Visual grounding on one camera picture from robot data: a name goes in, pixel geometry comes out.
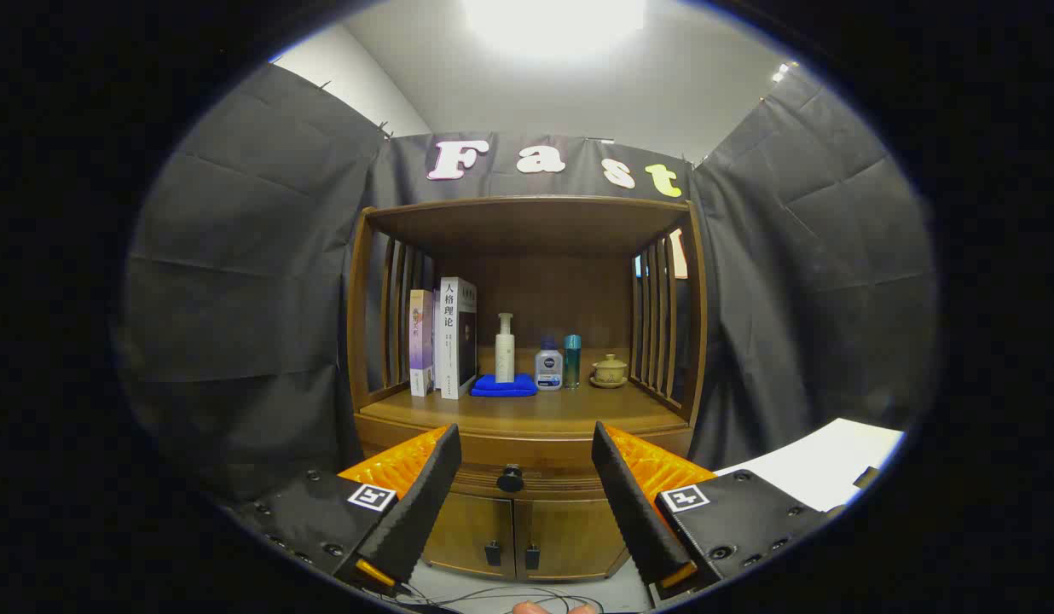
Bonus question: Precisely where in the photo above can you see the wooden countertop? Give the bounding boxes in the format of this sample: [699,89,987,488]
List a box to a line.
[361,345,690,436]

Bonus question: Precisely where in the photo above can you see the white pump bottle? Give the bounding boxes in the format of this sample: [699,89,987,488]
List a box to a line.
[495,312,517,384]

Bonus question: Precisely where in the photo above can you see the blue folded cloth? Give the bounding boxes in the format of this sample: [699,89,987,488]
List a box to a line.
[470,373,539,398]

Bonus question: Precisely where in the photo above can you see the wooden cabinet door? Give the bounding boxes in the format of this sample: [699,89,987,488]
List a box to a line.
[425,490,517,581]
[514,495,630,582]

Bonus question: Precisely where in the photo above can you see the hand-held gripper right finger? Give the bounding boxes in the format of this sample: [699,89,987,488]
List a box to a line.
[591,420,843,602]

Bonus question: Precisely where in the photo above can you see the wooden drawer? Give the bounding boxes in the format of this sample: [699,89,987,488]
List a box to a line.
[355,418,695,500]

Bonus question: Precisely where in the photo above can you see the white and black book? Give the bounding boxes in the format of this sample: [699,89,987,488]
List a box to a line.
[436,276,478,401]

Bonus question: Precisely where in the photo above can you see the white blue-cap lotion bottle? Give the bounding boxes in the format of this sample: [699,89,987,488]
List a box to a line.
[535,336,565,392]

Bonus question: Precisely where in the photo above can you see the ceramic lidded teacup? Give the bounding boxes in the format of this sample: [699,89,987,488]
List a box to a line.
[590,353,630,390]

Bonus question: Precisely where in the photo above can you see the dark floor cables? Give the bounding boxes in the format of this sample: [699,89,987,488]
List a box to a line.
[391,582,605,614]

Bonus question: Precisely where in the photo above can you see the wooden cabinet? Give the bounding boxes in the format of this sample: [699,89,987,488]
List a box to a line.
[346,196,709,582]

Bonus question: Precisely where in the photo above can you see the purple book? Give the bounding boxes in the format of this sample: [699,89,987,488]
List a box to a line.
[408,289,436,397]

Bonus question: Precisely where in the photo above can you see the black backdrop cloth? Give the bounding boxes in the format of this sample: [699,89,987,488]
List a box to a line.
[118,64,937,504]

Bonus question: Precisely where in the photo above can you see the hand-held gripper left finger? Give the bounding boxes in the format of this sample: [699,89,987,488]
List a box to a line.
[224,424,462,598]

